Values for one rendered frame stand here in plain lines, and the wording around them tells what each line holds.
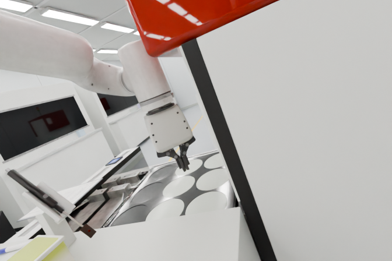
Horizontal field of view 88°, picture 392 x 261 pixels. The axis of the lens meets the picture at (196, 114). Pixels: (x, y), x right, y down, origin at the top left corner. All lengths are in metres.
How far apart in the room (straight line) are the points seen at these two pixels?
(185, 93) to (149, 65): 8.43
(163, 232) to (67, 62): 0.32
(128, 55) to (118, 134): 4.78
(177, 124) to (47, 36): 0.30
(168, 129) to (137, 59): 0.17
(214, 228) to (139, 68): 0.34
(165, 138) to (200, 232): 0.24
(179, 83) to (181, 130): 8.42
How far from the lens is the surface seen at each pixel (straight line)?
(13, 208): 4.02
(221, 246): 0.31
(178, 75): 8.88
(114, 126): 5.21
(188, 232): 0.35
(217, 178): 0.58
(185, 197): 0.56
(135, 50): 0.48
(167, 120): 0.49
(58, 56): 0.41
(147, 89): 0.47
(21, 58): 0.41
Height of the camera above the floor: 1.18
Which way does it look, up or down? 10 degrees down
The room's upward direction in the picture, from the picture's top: 21 degrees counter-clockwise
